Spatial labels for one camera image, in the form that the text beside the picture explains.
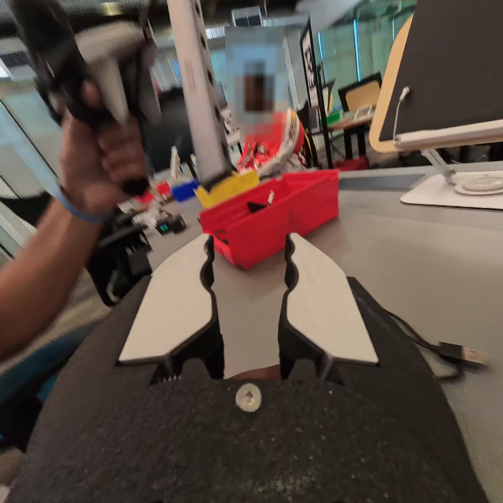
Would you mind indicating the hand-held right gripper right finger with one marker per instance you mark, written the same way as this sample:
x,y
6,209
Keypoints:
x,y
326,310

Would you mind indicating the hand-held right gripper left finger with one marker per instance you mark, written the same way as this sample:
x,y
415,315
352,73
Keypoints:
x,y
173,310

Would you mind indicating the red storage bin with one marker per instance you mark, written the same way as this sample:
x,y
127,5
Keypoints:
x,y
275,220

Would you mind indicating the person's left forearm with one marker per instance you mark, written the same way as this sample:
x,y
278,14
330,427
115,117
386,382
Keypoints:
x,y
39,275

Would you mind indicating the grey desk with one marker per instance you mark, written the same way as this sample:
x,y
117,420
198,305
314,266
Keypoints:
x,y
393,255

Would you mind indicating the person's left hand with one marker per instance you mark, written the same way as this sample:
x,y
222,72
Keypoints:
x,y
102,165

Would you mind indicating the black office chair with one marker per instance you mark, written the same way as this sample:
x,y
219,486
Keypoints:
x,y
118,259

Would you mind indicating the black cube device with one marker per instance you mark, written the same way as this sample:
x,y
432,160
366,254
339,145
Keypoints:
x,y
179,224

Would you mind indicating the blue storage bin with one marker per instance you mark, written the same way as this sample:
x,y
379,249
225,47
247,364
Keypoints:
x,y
184,191

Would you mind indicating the black bin divider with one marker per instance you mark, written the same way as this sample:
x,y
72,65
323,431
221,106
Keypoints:
x,y
255,207

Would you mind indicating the yellow storage bin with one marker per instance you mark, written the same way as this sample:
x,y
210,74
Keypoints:
x,y
228,190

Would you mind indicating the blue wristband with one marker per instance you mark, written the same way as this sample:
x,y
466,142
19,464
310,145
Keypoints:
x,y
80,212

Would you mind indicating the black white marker sign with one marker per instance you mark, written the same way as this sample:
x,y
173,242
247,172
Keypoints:
x,y
309,63

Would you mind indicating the book stand with black board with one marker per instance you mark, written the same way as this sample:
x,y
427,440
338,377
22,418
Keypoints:
x,y
452,70

